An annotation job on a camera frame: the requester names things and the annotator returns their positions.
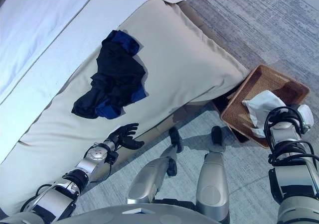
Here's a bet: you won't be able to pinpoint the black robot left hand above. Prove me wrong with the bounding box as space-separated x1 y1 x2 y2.
107 123 145 150

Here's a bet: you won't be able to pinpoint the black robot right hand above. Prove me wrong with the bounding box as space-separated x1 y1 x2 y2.
286 104 315 135

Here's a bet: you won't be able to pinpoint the blue shorts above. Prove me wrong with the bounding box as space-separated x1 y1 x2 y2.
94 29 148 120

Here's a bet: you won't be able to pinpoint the white garment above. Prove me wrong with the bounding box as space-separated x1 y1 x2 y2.
241 90 287 139

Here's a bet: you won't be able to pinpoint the black garment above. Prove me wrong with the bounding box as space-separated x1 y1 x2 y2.
71 36 150 119

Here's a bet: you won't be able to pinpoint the brown wicker basket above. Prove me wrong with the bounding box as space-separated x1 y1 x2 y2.
220 64 311 149

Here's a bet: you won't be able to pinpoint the beige bed cover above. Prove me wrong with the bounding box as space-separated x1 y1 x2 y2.
0 0 250 217

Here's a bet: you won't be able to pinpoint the grey robot torso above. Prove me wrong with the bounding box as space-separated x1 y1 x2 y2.
53 203 231 224

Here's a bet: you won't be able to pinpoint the grey textured rug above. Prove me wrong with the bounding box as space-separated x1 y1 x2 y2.
72 0 319 224

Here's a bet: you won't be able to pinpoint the white duvet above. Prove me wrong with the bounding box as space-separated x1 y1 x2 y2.
0 0 186 105

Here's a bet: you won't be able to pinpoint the tan bed frame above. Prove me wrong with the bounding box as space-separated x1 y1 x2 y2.
89 1 250 185

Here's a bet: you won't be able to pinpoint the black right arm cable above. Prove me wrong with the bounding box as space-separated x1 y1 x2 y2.
264 107 317 165

